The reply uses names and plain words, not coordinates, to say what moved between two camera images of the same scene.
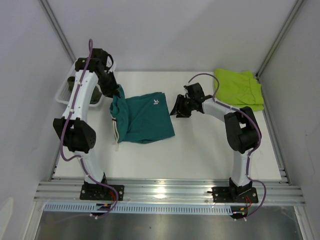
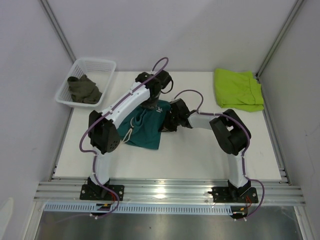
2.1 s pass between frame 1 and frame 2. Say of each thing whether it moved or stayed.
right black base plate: stayed
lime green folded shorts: stayed
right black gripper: moved
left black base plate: stayed
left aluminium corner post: stayed
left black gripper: moved
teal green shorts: moved
